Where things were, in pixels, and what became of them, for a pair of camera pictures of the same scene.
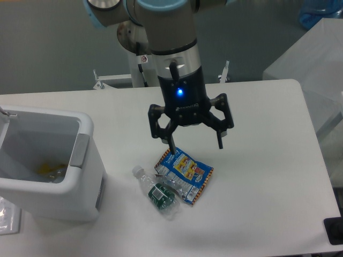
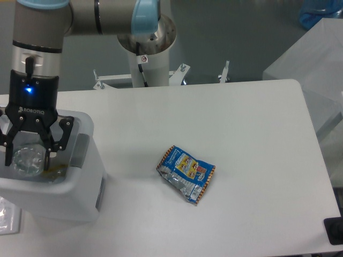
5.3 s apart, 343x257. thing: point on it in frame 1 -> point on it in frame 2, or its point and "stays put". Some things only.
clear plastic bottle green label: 159,195 -> 28,161
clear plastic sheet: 10,217 stays put
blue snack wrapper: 187,175 stays put
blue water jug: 311,12 stays put
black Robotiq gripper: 187,101 -> 33,106
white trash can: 50,163 stays put
